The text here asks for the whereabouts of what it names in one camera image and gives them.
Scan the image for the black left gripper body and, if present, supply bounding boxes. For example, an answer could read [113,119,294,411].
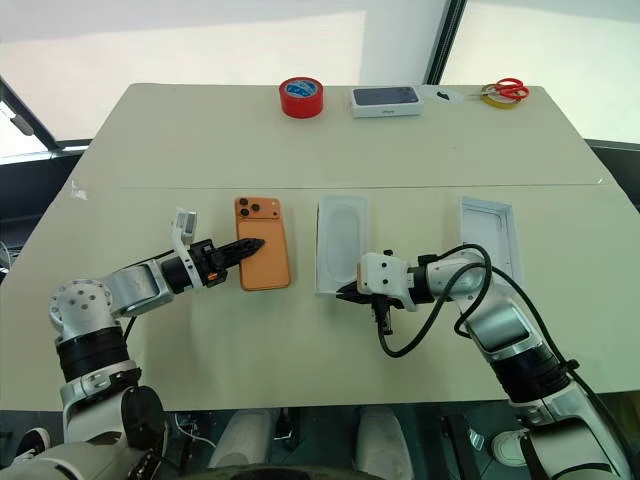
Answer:
[188,239,230,289]

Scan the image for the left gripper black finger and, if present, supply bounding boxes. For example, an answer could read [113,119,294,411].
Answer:
[218,247,260,268]
[214,237,266,254]

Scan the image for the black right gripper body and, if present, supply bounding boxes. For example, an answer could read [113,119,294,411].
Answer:
[359,291,404,337]

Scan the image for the orange smartphone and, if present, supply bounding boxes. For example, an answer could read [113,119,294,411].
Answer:
[233,195,294,293]

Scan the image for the white phone box base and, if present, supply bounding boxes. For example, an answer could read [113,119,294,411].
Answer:
[313,193,372,297]

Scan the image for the white phone box lid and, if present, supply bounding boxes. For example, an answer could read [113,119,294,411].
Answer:
[458,195,525,287]

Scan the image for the closed white phone box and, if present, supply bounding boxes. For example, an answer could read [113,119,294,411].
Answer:
[349,85,427,120]

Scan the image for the white right robot leg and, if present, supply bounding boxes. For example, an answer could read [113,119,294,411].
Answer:
[355,405,415,480]

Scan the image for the red tape roll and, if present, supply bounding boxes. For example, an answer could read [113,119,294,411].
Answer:
[278,75,326,120]

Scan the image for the white shoe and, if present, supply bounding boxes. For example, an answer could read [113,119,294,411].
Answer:
[490,428,529,469]

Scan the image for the yellow tape roll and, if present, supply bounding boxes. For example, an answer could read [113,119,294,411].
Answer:
[480,83,507,109]

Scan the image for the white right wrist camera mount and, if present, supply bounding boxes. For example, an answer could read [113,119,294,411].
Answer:
[356,251,418,313]

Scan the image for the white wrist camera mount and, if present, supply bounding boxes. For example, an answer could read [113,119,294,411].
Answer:
[168,206,205,290]
[356,251,418,313]

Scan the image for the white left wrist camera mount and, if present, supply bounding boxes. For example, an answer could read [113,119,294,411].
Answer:
[168,206,205,290]

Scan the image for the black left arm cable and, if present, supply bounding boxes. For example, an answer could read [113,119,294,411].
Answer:
[121,313,139,349]

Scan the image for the dark slanted window frame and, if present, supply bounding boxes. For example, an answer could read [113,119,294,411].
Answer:
[0,73,94,160]

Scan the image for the red handled scissors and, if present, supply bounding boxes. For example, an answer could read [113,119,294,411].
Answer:
[468,77,531,103]

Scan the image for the dark window frame post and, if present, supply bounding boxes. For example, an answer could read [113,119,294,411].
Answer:
[423,0,470,87]

